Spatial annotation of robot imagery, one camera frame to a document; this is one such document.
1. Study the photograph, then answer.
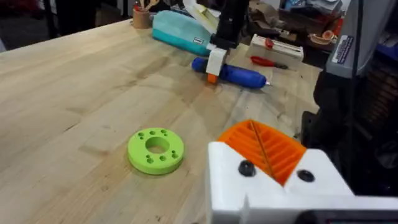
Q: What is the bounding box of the green disc with holes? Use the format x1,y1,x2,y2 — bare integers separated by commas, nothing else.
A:
127,127,185,176

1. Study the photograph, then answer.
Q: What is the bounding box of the wooden cup with utensils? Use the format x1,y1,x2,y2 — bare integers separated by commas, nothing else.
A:
132,0,160,30

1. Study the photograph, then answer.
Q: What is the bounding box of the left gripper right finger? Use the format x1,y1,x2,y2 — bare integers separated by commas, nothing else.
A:
251,119,356,197

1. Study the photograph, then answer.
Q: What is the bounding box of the blue electric screwdriver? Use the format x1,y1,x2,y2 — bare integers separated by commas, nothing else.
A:
190,57,272,90

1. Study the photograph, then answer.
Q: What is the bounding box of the red handled tool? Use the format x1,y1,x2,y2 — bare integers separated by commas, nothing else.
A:
250,55,289,70

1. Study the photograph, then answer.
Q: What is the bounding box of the teal zip bag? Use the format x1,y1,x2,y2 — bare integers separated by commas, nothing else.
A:
151,10,216,57

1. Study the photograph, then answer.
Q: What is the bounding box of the white slotted box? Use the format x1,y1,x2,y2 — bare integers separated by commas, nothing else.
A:
248,33,305,71

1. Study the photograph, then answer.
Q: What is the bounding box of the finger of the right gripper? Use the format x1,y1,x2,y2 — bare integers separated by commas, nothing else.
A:
205,46,229,85

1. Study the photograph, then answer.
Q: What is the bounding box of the white open box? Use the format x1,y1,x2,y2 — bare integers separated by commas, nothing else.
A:
182,0,222,35

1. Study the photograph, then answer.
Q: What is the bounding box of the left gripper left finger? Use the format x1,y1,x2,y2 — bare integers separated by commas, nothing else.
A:
205,119,284,224

